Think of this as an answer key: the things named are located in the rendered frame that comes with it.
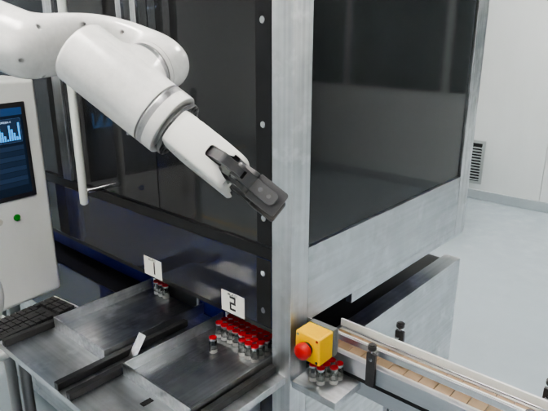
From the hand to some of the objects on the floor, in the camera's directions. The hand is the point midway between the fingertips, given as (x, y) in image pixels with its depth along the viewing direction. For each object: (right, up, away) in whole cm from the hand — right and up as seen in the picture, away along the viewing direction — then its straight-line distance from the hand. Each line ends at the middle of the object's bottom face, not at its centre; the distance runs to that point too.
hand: (273, 205), depth 67 cm
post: (+4, -125, +99) cm, 160 cm away
